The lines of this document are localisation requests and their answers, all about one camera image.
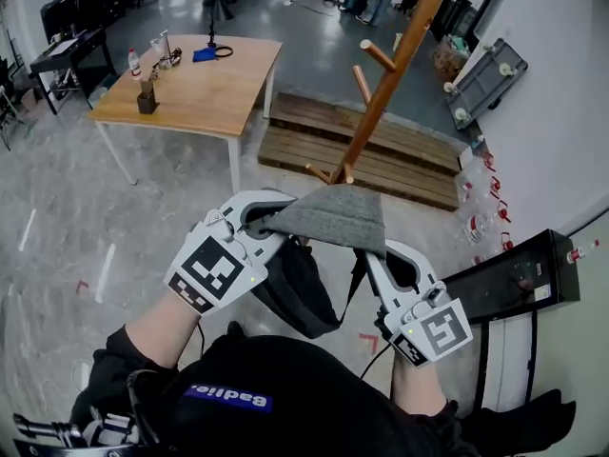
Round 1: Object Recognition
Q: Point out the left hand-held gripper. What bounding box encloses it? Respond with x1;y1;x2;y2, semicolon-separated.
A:
164;189;299;316

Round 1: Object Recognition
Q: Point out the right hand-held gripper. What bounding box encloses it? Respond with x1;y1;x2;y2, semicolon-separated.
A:
363;238;474;368

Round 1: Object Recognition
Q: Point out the grey and black backpack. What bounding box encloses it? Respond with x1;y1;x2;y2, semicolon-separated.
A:
246;184;388;340

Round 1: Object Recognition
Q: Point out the wooden coat rack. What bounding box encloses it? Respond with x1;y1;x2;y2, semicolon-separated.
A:
304;0;459;186

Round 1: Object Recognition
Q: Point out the person's right forearm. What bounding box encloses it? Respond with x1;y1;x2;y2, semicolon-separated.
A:
388;355;449;419

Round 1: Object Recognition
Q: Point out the person's left forearm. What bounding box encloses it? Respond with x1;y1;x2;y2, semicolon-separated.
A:
124;286;216;371

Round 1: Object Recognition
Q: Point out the pile of clear plastic bottles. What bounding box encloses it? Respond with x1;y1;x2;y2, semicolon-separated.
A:
455;134;516;267

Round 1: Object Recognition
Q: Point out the black metal box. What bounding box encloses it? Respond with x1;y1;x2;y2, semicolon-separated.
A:
440;228;582;326

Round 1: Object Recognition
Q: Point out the wooden slat platform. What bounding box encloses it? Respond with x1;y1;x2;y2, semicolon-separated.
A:
257;91;470;212

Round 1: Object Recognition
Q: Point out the person's black clothing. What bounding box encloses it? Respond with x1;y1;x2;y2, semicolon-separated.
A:
69;320;578;457

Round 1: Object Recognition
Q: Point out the wooden table with white legs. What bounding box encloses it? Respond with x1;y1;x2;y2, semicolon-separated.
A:
87;34;284;195

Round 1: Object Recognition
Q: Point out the dark brown pen holder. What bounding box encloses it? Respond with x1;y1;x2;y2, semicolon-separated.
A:
136;80;160;115

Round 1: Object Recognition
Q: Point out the small red-capped bottle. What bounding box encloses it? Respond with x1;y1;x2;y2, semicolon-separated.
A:
567;239;601;263

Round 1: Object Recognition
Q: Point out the clear acrylic stand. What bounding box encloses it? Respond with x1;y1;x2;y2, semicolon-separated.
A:
150;29;185;71

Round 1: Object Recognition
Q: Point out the clear water bottle red label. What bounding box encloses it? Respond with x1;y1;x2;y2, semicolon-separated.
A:
127;48;144;82

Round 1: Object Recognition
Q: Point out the grey plastic wheeled dolly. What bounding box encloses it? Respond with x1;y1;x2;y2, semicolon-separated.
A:
443;37;530;131

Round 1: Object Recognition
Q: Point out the black desk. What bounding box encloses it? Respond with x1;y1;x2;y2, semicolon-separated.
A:
29;27;118;116

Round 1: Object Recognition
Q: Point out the black and white harness device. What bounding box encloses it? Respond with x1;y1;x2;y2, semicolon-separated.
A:
11;368;164;457

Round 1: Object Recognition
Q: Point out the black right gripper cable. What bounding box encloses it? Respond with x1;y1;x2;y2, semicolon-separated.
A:
358;340;394;381

